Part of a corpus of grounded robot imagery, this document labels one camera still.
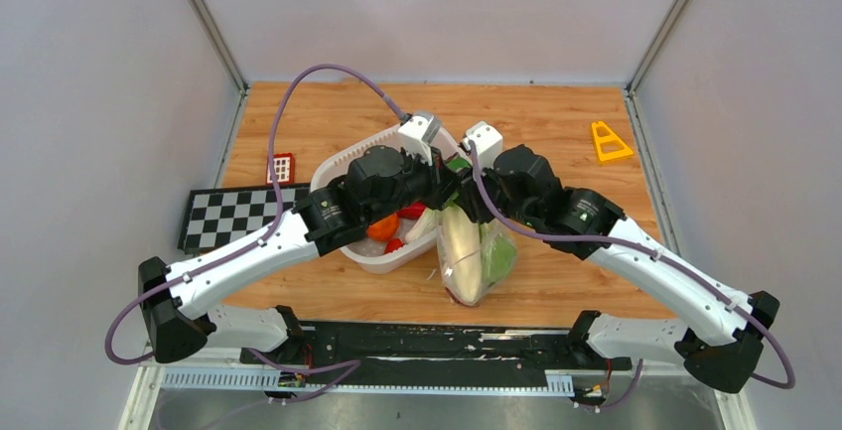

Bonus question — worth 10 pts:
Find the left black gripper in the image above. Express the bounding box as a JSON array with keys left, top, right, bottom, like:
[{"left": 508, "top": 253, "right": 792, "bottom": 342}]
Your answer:
[{"left": 365, "top": 142, "right": 458, "bottom": 227}]

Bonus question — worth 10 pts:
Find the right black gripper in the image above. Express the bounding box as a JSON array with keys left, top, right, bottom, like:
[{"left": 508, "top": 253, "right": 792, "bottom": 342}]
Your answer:
[{"left": 454, "top": 155, "right": 537, "bottom": 230}]

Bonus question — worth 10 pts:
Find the long white toy radish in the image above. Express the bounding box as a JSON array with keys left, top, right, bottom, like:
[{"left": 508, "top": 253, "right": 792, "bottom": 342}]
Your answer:
[{"left": 438, "top": 206, "right": 483, "bottom": 306}]

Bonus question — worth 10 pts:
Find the clear pink zip bag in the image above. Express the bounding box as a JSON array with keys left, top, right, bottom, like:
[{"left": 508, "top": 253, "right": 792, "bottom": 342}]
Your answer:
[{"left": 436, "top": 205, "right": 518, "bottom": 307}]

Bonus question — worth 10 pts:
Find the green toy cabbage head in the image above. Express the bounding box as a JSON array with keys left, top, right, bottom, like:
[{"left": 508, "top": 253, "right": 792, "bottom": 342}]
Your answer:
[{"left": 481, "top": 232, "right": 518, "bottom": 287}]

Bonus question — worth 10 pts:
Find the white plastic basket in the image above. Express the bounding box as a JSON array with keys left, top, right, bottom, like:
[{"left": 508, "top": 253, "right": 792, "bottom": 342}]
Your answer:
[{"left": 310, "top": 125, "right": 436, "bottom": 274}]

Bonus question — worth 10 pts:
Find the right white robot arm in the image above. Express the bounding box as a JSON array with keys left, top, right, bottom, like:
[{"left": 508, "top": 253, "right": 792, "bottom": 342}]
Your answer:
[{"left": 460, "top": 138, "right": 795, "bottom": 394}]

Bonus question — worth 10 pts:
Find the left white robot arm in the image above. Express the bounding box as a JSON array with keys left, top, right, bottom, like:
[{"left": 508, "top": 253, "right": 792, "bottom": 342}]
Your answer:
[{"left": 138, "top": 146, "right": 460, "bottom": 363}]

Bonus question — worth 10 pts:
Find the green toy leaf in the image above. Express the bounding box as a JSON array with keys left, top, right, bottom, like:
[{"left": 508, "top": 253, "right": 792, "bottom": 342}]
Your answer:
[{"left": 446, "top": 156, "right": 472, "bottom": 173}]

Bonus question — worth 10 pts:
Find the long red toy pepper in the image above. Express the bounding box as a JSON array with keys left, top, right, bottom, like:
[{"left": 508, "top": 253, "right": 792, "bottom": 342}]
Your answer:
[{"left": 396, "top": 203, "right": 427, "bottom": 220}]

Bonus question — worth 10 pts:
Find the green toy bok choy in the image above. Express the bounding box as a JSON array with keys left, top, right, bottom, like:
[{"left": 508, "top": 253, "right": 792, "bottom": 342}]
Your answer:
[{"left": 404, "top": 209, "right": 439, "bottom": 243}]

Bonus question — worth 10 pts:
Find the orange toy pumpkin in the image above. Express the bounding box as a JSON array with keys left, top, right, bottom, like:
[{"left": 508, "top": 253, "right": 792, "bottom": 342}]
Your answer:
[{"left": 366, "top": 214, "right": 400, "bottom": 242}]

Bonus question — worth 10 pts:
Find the red white grid block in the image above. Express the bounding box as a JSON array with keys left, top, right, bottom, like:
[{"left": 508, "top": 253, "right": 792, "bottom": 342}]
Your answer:
[{"left": 265, "top": 153, "right": 296, "bottom": 185}]

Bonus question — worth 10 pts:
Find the black white checkerboard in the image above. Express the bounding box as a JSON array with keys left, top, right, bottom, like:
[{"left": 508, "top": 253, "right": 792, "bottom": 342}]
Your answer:
[{"left": 177, "top": 183, "right": 310, "bottom": 254}]

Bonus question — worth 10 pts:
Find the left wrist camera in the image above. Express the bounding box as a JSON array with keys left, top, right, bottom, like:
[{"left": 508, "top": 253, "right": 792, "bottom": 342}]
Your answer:
[{"left": 397, "top": 111, "right": 441, "bottom": 165}]

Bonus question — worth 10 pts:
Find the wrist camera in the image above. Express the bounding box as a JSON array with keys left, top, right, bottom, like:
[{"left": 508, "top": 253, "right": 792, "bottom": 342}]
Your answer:
[
  {"left": 397, "top": 111, "right": 441, "bottom": 165},
  {"left": 460, "top": 121, "right": 503, "bottom": 168}
]

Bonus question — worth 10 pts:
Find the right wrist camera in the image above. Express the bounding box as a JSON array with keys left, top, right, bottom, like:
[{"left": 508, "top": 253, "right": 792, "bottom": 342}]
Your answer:
[{"left": 460, "top": 121, "right": 503, "bottom": 168}]

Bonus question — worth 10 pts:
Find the yellow plastic triangle frame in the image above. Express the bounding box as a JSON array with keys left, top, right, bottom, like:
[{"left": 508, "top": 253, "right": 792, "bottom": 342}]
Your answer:
[{"left": 590, "top": 121, "right": 634, "bottom": 165}]

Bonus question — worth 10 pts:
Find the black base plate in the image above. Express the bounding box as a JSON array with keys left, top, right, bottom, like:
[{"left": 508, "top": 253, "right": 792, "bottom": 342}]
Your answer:
[{"left": 267, "top": 321, "right": 632, "bottom": 388}]

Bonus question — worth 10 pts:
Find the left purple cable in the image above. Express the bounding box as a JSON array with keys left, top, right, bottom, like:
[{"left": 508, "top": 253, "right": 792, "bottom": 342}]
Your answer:
[{"left": 104, "top": 64, "right": 412, "bottom": 367}]

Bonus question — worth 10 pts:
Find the white slotted cable duct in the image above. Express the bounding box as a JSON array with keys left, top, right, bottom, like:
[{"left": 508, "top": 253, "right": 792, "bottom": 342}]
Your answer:
[{"left": 161, "top": 367, "right": 576, "bottom": 397}]

